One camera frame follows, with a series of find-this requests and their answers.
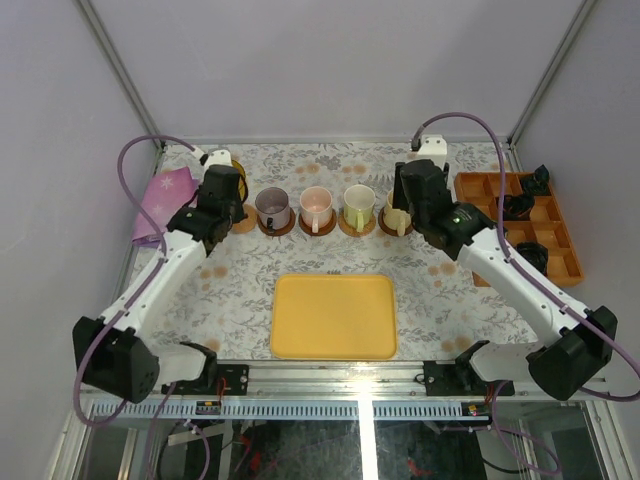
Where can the black coiled item middle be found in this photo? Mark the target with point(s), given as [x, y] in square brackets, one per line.
[518, 207]

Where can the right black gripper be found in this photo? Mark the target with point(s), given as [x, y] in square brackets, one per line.
[399, 198]

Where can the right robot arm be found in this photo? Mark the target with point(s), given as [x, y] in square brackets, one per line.
[573, 341]

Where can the black coiled item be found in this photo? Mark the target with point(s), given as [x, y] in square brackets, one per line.
[537, 182]
[534, 253]
[518, 207]

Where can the white mug green handle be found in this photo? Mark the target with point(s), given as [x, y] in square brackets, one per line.
[359, 201]

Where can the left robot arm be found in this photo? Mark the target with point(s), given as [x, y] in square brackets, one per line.
[113, 352]

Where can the yellow plastic tray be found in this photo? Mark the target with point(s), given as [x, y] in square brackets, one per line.
[334, 317]

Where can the reddish brown wooden coaster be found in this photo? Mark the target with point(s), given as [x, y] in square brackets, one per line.
[384, 228]

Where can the black coiled item bottom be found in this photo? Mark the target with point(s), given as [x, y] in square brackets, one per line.
[534, 253]

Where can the orange compartment organizer tray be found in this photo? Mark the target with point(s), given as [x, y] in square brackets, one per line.
[543, 224]

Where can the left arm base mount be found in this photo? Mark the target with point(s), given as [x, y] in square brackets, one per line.
[229, 380]

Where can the purple mug black handle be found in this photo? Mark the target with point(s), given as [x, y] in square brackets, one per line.
[271, 200]

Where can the pink cup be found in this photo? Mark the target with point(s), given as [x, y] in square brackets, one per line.
[316, 208]

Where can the purple folded cloth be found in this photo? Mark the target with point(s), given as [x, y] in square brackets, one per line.
[164, 196]

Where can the pale green mug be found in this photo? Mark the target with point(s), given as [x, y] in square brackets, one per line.
[396, 220]

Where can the woven rattan coaster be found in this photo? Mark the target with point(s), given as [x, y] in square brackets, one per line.
[352, 231]

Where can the light tan round coaster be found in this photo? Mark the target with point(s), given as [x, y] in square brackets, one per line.
[248, 223]

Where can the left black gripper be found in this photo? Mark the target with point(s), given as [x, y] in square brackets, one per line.
[223, 179]

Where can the black coiled item top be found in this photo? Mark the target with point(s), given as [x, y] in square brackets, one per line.
[537, 182]

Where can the yellow mug black handle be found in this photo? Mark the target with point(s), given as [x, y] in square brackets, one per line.
[242, 187]

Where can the dark brown wooden coaster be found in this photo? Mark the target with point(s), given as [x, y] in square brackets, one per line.
[278, 224]

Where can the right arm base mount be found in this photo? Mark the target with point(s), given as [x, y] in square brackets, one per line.
[454, 380]

